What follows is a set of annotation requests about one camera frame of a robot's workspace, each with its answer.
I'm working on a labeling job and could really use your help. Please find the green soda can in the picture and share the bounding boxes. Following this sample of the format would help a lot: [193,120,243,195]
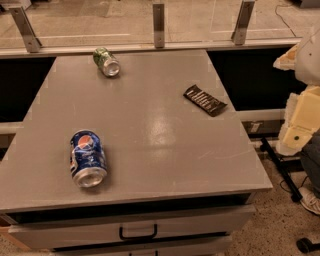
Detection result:
[93,47,120,77]

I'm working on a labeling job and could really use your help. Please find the grey drawer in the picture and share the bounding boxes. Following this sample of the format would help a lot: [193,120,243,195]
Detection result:
[9,205,255,249]
[53,236,232,256]

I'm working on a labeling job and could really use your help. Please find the black chair leg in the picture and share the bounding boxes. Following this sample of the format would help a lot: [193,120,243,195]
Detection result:
[260,138,302,202]

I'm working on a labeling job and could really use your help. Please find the right metal railing bracket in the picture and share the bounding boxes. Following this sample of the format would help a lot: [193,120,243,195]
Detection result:
[231,0,255,45]

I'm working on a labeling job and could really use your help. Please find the upper grey drawer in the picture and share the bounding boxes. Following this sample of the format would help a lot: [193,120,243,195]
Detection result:
[9,205,255,249]

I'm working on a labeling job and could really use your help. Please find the person leg in jeans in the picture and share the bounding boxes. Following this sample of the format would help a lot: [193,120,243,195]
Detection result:
[300,132,320,198]

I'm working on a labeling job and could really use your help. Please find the metal railing bracket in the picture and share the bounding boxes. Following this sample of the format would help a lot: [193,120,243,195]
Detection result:
[231,0,255,45]
[9,7,42,53]
[153,4,165,48]

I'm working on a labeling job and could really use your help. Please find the lower grey drawer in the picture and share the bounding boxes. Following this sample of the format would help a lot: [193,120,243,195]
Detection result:
[53,236,232,256]

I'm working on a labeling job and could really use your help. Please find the dark rxbar chocolate wrapper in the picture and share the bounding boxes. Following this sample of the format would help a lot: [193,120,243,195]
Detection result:
[183,85,227,117]

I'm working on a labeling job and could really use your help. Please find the left metal railing bracket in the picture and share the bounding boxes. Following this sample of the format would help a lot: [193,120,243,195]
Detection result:
[9,7,42,53]

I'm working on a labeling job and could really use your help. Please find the white sneaker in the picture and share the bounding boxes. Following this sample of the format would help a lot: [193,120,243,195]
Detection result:
[299,187,320,215]

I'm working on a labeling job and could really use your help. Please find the black drawer handle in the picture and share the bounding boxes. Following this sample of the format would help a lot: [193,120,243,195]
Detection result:
[118,224,158,241]

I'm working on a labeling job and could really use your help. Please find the blue pepsi can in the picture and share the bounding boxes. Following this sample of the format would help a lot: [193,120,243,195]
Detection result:
[70,130,107,188]

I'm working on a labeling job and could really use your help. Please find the black cable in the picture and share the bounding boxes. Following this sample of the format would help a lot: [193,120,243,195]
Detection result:
[274,3,298,38]

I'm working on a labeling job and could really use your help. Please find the black caster wheel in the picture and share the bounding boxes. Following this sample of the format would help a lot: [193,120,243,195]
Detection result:
[296,238,320,253]

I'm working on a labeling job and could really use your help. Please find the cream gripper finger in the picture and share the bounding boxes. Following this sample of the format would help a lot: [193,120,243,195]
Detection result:
[273,45,298,71]

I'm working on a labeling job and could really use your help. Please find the middle metal railing bracket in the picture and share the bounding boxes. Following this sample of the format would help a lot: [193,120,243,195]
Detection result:
[153,4,165,48]

